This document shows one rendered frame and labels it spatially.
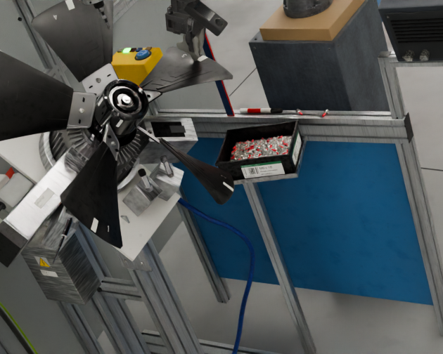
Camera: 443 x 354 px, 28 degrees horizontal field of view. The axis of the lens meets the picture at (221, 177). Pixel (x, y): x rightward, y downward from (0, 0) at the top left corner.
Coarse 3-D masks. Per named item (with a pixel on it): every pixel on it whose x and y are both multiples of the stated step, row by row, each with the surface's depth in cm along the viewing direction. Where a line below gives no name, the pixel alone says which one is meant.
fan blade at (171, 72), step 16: (176, 48) 246; (160, 64) 241; (176, 64) 239; (192, 64) 239; (208, 64) 239; (144, 80) 235; (160, 80) 232; (176, 80) 231; (192, 80) 231; (208, 80) 233
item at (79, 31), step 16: (80, 0) 231; (112, 0) 231; (48, 16) 230; (64, 16) 230; (80, 16) 229; (96, 16) 229; (112, 16) 229; (48, 32) 229; (64, 32) 228; (80, 32) 227; (96, 32) 227; (112, 32) 226; (64, 48) 227; (80, 48) 226; (96, 48) 225; (112, 48) 224; (80, 64) 225; (96, 64) 224; (80, 80) 225
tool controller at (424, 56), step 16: (384, 0) 214; (400, 0) 211; (416, 0) 209; (432, 0) 207; (384, 16) 214; (400, 16) 212; (416, 16) 210; (432, 16) 208; (400, 32) 216; (416, 32) 214; (432, 32) 212; (400, 48) 221; (416, 48) 219; (432, 48) 217
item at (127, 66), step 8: (136, 48) 275; (144, 48) 273; (152, 48) 272; (120, 56) 274; (128, 56) 272; (152, 56) 268; (160, 56) 272; (112, 64) 272; (120, 64) 270; (128, 64) 268; (136, 64) 266; (144, 64) 265; (152, 64) 268; (120, 72) 272; (128, 72) 270; (136, 72) 268; (144, 72) 267; (136, 80) 271
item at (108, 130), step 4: (108, 124) 214; (108, 128) 214; (108, 132) 214; (112, 132) 216; (104, 136) 212; (112, 136) 216; (104, 140) 211; (108, 140) 214; (112, 140) 216; (116, 140) 219; (108, 144) 214; (116, 144) 219; (112, 148) 216; (116, 148) 219; (112, 152) 216; (116, 152) 218; (116, 156) 218; (116, 160) 218
